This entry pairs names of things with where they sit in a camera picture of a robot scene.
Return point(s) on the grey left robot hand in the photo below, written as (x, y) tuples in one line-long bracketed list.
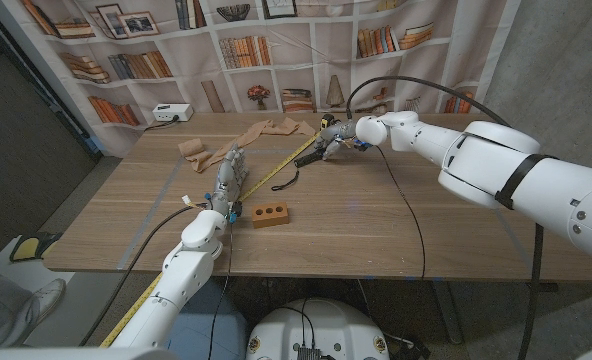
[(231, 175)]

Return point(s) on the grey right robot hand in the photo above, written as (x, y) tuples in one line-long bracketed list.
[(338, 132)]

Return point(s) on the beige stocking cloth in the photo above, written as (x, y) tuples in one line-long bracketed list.
[(256, 132)]

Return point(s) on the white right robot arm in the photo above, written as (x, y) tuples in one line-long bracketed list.
[(501, 165)]

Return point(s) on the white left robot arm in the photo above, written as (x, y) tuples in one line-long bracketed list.
[(186, 270)]

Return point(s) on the yellow measuring tape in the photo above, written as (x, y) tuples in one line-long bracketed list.
[(276, 170)]

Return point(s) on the orange brick block three holes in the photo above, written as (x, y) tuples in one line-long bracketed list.
[(271, 217)]

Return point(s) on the printed bookshelf backdrop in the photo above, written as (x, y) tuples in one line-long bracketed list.
[(296, 85)]

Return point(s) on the white power box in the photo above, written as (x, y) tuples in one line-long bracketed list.
[(172, 112)]

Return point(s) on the blue stool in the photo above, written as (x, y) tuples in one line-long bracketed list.
[(221, 325)]

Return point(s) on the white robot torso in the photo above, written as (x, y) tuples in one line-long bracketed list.
[(321, 325)]

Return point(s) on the grey table leg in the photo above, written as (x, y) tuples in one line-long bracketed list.
[(446, 310)]

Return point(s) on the yellow and black floor pedal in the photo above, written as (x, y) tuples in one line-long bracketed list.
[(28, 247)]

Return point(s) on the white shoe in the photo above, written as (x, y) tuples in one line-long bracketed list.
[(46, 297)]

